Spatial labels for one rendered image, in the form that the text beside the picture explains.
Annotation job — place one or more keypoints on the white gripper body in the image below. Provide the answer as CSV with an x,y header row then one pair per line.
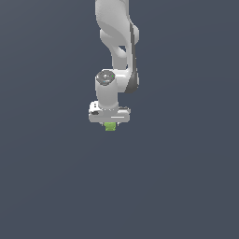
x,y
109,115

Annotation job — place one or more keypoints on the small green block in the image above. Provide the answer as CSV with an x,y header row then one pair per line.
x,y
110,126

